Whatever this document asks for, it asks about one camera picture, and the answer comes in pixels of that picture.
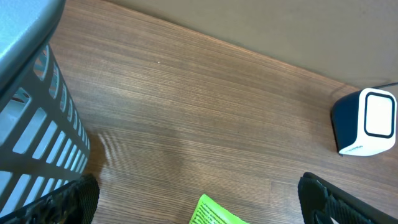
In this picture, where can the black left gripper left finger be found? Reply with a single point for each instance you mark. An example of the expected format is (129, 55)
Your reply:
(74, 202)

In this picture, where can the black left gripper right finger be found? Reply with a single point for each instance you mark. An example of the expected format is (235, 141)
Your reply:
(322, 202)

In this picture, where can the grey plastic shopping basket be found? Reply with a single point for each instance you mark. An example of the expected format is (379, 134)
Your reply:
(44, 144)

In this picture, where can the green snack bag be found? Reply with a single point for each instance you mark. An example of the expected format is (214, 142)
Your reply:
(207, 211)

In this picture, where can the white barcode scanner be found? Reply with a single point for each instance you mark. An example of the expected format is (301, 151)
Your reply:
(365, 122)

